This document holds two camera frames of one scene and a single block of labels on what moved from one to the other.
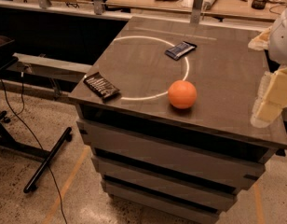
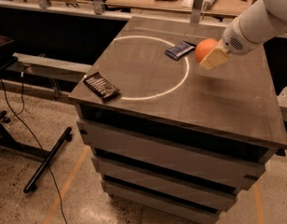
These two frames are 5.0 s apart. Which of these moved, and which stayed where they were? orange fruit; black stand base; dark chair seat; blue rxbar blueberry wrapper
Moved: orange fruit
Stayed: blue rxbar blueberry wrapper; black stand base; dark chair seat
